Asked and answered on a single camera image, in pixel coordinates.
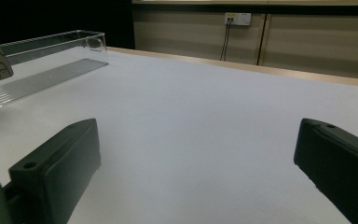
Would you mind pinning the black curtain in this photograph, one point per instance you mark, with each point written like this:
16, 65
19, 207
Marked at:
59, 15

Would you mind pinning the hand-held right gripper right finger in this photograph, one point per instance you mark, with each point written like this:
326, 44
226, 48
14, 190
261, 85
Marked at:
338, 168

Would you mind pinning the clear plastic tray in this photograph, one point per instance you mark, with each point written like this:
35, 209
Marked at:
43, 77

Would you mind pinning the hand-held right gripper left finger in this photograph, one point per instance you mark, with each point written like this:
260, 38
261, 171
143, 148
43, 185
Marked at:
59, 174

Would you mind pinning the white table cover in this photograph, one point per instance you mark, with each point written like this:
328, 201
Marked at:
192, 130

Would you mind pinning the white wall socket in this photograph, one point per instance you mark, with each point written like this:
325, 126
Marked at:
237, 18

